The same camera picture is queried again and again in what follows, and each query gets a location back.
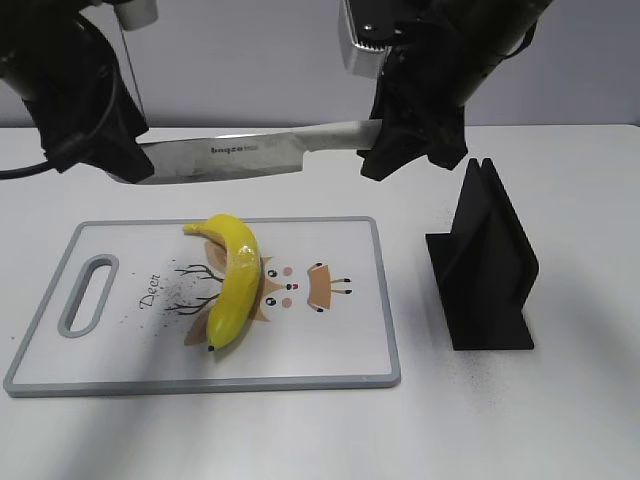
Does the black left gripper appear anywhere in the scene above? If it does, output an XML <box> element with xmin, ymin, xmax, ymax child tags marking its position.
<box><xmin>1</xmin><ymin>1</ymin><xmax>154</xmax><ymax>183</ymax></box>

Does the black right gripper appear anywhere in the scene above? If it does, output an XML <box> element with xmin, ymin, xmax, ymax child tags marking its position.
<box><xmin>357</xmin><ymin>18</ymin><xmax>468</xmax><ymax>181</ymax></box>

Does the knife with white handle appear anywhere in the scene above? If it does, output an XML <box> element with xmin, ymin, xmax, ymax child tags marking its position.
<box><xmin>140</xmin><ymin>119</ymin><xmax>382</xmax><ymax>185</ymax></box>

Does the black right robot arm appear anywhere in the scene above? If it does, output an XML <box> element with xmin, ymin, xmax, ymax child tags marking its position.
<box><xmin>346</xmin><ymin>0</ymin><xmax>550</xmax><ymax>181</ymax></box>

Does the yellow plastic banana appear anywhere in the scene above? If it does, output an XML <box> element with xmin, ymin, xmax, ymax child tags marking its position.
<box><xmin>183</xmin><ymin>214</ymin><xmax>262</xmax><ymax>351</ymax></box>

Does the black knife stand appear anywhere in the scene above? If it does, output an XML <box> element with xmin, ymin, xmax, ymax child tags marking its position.
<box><xmin>425</xmin><ymin>158</ymin><xmax>539</xmax><ymax>351</ymax></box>

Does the white grey-rimmed cutting board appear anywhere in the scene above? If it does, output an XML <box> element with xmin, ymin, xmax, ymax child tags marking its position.
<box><xmin>4</xmin><ymin>216</ymin><xmax>400</xmax><ymax>397</ymax></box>

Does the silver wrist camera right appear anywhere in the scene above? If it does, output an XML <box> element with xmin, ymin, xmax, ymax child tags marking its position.
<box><xmin>338</xmin><ymin>0</ymin><xmax>397</xmax><ymax>79</ymax></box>

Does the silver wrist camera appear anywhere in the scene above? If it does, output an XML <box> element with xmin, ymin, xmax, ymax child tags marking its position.
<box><xmin>113</xmin><ymin>0</ymin><xmax>159</xmax><ymax>31</ymax></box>
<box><xmin>338</xmin><ymin>0</ymin><xmax>397</xmax><ymax>79</ymax></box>

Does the black cable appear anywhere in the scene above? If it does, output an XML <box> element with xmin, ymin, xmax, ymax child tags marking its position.
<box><xmin>0</xmin><ymin>69</ymin><xmax>121</xmax><ymax>180</ymax></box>

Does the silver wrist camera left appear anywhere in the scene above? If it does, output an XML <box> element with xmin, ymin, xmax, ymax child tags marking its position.
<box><xmin>113</xmin><ymin>0</ymin><xmax>159</xmax><ymax>31</ymax></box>

